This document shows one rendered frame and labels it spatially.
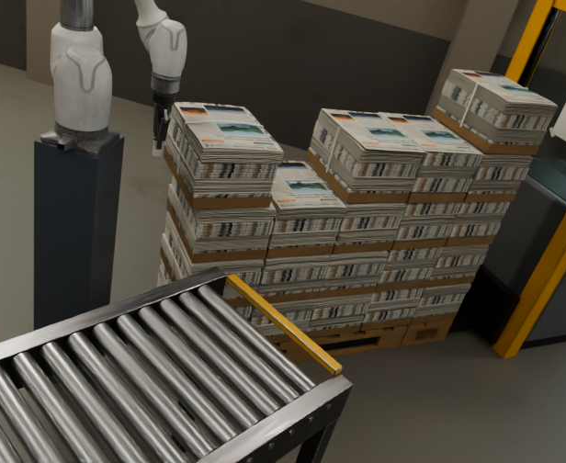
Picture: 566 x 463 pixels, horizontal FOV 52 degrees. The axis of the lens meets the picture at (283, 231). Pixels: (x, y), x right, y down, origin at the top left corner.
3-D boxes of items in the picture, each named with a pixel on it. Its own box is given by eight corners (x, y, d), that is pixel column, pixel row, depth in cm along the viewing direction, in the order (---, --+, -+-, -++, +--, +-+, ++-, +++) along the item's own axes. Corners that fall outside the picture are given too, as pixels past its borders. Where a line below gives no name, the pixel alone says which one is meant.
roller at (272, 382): (179, 287, 160) (171, 303, 161) (297, 400, 135) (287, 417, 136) (191, 288, 164) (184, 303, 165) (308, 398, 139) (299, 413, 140)
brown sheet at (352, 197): (305, 156, 248) (307, 148, 246) (361, 158, 261) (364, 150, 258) (345, 203, 220) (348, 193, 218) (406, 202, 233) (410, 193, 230)
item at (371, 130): (321, 109, 236) (322, 107, 235) (379, 114, 248) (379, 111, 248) (364, 151, 209) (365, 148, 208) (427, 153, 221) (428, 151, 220)
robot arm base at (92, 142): (30, 144, 169) (30, 127, 167) (67, 120, 189) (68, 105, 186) (90, 162, 169) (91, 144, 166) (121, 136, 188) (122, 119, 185)
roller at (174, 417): (84, 336, 143) (100, 335, 148) (199, 474, 119) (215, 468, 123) (92, 319, 142) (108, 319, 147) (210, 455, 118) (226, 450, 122)
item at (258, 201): (178, 185, 202) (179, 175, 200) (254, 185, 216) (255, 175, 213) (191, 209, 191) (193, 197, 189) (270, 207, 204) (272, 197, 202)
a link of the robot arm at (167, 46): (187, 79, 180) (177, 65, 190) (194, 29, 172) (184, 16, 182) (152, 76, 176) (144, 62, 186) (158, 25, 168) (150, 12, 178)
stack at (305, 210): (149, 320, 264) (171, 156, 221) (362, 297, 316) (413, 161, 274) (170, 384, 235) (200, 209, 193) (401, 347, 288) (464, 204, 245)
